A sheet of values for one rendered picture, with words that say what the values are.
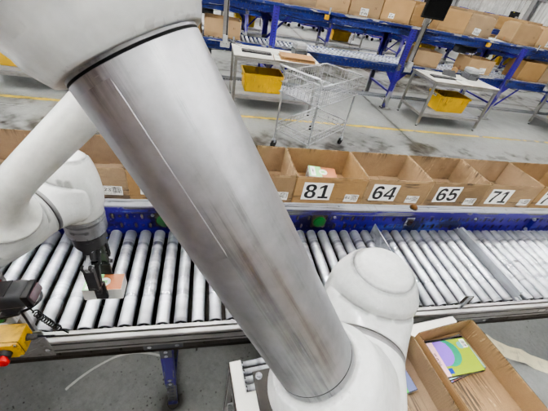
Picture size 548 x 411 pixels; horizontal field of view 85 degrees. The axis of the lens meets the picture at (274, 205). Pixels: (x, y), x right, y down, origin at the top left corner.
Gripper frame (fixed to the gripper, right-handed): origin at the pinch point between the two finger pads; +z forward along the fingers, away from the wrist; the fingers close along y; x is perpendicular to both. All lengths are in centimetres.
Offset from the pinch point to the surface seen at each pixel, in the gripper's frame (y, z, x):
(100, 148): -89, 9, -24
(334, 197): -59, 14, 95
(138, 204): -55, 17, -2
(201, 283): -20.8, 31.4, 26.7
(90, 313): -9.7, 31.5, -12.3
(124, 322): -5.2, 31.3, 0.0
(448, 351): 19, 26, 119
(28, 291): 4.1, -2.4, -16.2
